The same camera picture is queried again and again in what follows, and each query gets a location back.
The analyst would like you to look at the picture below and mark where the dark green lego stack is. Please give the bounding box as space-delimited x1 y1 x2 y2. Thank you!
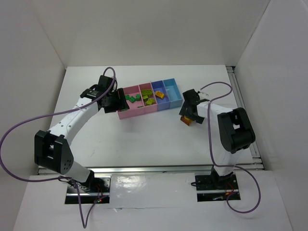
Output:
128 94 141 103

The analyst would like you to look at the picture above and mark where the large lime lego brick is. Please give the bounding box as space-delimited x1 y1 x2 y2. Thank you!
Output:
141 89 153 96

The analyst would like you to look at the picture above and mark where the lime sloped lego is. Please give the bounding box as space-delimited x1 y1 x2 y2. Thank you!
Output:
145 98 155 106

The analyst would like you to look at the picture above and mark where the yellow lego brick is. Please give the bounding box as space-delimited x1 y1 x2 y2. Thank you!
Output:
155 91 165 100

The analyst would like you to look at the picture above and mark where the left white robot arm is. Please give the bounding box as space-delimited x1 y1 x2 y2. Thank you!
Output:
34 75 129 192

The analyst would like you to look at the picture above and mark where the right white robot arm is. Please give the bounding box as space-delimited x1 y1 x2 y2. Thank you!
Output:
179 89 256 190

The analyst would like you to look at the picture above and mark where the light blue bin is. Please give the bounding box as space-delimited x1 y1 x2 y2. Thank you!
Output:
163 78 183 109

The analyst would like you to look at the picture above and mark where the large pink bin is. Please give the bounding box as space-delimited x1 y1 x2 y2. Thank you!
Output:
117 85 144 119

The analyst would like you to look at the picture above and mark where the dark blue bin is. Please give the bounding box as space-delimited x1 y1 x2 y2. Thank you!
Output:
151 80 170 111

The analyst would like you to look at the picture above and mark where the aluminium rail right side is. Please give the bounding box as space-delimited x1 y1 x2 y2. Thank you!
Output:
226 65 264 169

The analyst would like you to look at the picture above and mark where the aluminium rail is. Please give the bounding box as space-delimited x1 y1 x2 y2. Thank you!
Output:
226 65 264 169
38 163 264 175

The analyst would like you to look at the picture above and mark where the aluminium rail front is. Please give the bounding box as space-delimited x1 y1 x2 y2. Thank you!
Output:
38 163 264 175

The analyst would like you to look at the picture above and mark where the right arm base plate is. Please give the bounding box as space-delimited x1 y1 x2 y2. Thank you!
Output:
191 174 241 202

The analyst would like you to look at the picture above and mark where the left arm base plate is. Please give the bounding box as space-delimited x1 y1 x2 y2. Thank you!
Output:
58 176 111 205

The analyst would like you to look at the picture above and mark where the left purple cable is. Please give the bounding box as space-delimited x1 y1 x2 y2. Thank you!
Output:
0 66 118 229

